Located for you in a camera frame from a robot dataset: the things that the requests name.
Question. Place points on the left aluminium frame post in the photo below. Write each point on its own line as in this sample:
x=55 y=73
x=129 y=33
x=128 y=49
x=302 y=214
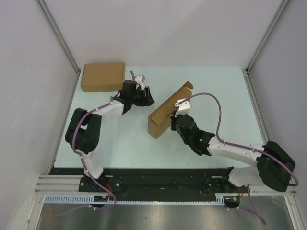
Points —
x=57 y=33

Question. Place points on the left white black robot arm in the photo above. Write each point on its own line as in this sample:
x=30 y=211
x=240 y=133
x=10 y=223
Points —
x=83 y=132

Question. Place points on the right aluminium frame post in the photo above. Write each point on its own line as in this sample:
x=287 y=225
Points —
x=268 y=33

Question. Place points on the closed brown cardboard box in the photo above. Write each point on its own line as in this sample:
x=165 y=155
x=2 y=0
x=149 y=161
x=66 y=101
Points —
x=103 y=77

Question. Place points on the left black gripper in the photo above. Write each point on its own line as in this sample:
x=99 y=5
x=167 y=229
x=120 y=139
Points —
x=147 y=100

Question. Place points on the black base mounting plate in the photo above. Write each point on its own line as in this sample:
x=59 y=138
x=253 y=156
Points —
x=214 y=180

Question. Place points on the white slotted cable duct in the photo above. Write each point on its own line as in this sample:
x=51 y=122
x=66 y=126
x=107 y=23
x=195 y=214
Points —
x=100 y=199

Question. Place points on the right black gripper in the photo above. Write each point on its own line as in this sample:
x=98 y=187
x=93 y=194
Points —
x=173 y=120

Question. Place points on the front aluminium extrusion rail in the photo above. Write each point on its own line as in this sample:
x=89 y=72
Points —
x=69 y=184

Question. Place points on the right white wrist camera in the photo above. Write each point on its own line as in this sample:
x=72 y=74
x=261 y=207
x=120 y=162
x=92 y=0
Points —
x=182 y=107

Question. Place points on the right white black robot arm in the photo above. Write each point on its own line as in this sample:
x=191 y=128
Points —
x=267 y=164

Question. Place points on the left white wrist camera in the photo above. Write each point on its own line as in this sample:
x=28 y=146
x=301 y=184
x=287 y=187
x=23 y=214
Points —
x=139 y=79

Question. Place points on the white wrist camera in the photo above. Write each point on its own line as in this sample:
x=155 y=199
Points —
x=139 y=79
x=182 y=107

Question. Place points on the aluminium frame post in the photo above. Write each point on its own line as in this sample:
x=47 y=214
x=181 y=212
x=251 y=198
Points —
x=57 y=33
x=268 y=33

